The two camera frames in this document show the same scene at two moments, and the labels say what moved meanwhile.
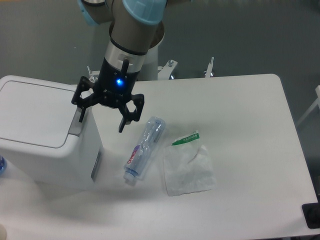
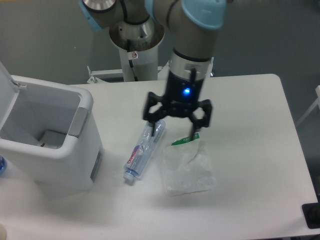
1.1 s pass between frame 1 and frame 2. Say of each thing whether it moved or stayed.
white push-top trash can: stayed
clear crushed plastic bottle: stayed
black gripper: moved
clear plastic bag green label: stayed
